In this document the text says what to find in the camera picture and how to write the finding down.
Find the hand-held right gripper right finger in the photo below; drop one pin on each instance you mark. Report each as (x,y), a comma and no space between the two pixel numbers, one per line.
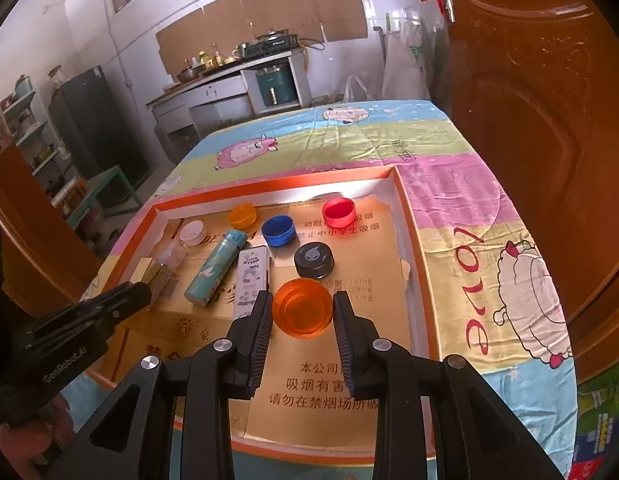
(345,345)

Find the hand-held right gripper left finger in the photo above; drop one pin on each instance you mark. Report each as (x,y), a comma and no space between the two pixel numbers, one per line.
(259,340)

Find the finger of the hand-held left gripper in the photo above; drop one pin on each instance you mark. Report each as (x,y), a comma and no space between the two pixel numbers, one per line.
(134,297)

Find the gold shiny box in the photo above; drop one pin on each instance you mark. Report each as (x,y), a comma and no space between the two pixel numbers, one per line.
(142,272)

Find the large orange translucent cap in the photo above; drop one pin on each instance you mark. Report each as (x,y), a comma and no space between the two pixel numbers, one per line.
(302,310)

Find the white printed box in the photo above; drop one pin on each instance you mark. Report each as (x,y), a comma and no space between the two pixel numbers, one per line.
(252,280)

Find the teal printed can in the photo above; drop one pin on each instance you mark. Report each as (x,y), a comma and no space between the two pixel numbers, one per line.
(214,270)

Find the white bottle cap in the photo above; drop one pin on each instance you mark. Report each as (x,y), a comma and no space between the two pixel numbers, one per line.
(193,234)

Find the black bottle cap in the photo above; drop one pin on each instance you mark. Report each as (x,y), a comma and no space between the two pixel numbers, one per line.
(314,260)

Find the blue bottle cap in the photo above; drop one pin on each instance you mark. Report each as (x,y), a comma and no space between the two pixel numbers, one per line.
(278,230)

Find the small yellow-orange bottle cap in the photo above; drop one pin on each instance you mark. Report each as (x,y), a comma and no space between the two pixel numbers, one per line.
(243,216)

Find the red bottle cap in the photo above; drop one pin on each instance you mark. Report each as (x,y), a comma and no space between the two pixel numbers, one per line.
(339,212)

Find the shallow orange-rimmed cardboard tray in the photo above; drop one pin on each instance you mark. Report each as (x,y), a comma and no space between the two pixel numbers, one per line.
(299,191)

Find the person's left hand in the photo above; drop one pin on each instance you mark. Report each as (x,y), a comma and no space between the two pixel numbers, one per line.
(49,425)

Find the brown cardboard liner sheet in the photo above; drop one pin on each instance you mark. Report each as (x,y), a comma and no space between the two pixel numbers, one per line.
(309,385)

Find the green stool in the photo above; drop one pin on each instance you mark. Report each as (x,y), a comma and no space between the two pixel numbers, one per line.
(109,180)

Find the dark grey refrigerator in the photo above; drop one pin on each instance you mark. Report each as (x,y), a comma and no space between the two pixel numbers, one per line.
(99,125)

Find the storage shelf rack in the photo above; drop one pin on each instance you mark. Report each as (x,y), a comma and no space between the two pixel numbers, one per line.
(29,135)

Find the cartoon sheep printed blanket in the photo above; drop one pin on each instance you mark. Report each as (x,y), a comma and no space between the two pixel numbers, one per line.
(489,200)

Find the white kitchen counter cabinet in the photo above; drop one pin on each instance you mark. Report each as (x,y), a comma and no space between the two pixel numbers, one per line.
(209,105)

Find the dark metal wok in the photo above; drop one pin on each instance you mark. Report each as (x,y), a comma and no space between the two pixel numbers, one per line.
(192,74)

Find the green air fryer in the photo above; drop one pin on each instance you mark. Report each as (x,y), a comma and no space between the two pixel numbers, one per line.
(274,87)

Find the white plastic bag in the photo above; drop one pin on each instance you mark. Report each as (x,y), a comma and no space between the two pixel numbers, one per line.
(358,90)

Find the metal kettle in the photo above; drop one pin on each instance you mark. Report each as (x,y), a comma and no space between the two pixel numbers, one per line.
(239,51)

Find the blue printed carton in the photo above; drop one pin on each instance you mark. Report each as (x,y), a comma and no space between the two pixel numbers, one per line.
(599,435)

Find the black gas stove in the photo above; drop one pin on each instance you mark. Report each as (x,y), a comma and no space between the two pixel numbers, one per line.
(269,45)

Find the white plastic sack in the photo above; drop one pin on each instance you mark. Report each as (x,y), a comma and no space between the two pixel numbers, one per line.
(407,60)

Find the brown wooden door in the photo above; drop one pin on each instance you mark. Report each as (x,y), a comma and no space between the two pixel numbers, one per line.
(539,110)

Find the wooden door frame jamb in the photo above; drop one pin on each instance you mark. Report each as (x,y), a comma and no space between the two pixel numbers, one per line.
(19,240)

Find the cardboard sheet on wall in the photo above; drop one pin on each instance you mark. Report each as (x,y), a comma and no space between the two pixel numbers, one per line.
(269,15)

